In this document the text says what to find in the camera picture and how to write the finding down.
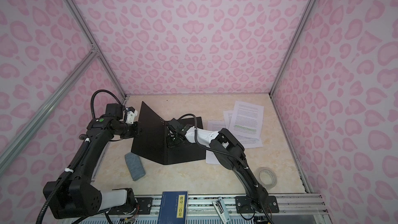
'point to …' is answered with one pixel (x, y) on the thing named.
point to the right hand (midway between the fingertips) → (169, 143)
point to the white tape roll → (266, 177)
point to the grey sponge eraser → (135, 166)
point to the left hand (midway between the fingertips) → (142, 128)
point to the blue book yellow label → (173, 207)
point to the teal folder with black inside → (150, 140)
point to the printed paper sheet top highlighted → (246, 120)
